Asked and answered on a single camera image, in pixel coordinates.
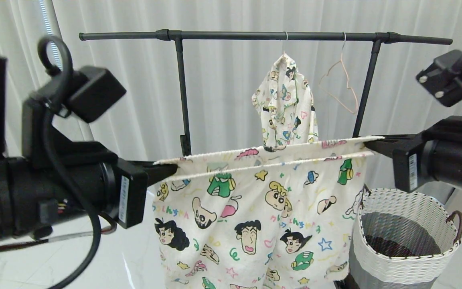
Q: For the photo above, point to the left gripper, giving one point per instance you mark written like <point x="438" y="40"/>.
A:
<point x="78" y="192"/>

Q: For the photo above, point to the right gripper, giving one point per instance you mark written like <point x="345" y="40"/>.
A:
<point x="455" y="164"/>

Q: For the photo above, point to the cream printed pants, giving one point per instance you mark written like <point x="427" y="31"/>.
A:
<point x="255" y="208"/>

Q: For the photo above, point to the cream printed shirt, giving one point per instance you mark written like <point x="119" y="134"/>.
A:
<point x="285" y="112"/>

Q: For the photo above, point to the pink clothes hanger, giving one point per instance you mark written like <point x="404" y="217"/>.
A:
<point x="286" y="42"/>
<point x="343" y="44"/>

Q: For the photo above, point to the white laundry basket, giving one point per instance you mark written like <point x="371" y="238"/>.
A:
<point x="399" y="261"/>

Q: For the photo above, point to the black clothes rack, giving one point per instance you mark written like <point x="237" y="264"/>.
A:
<point x="235" y="35"/>

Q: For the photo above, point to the white curtain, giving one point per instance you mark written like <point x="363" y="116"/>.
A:
<point x="223" y="88"/>

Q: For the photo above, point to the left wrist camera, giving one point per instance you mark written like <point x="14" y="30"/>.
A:
<point x="98" y="92"/>

